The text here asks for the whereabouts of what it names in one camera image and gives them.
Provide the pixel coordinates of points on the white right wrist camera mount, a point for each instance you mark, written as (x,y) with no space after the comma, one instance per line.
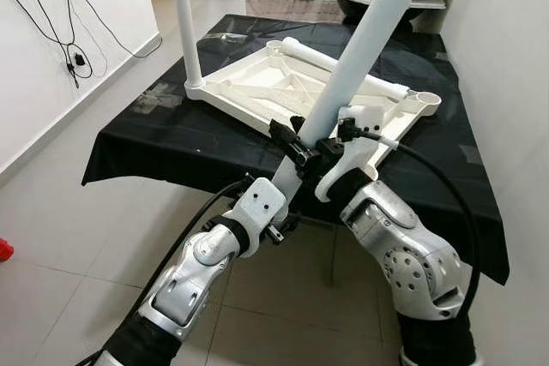
(356,156)

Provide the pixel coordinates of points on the red plastic stool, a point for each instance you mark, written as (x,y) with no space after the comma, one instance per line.
(5,250)

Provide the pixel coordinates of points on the cloth covered low bench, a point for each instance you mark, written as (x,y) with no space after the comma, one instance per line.
(283,8)

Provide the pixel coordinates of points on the black charger plug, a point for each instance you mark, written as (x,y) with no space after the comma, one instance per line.
(78,60)

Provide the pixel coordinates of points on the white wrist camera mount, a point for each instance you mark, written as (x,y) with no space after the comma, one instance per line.
(356,156)
(257,203)

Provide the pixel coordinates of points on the white children table top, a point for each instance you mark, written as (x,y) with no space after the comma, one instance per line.
(257,83)

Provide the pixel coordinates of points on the black table cloth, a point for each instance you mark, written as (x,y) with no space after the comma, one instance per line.
(171,152)

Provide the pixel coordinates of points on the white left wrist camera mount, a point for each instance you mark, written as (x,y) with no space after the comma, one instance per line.
(257,203)

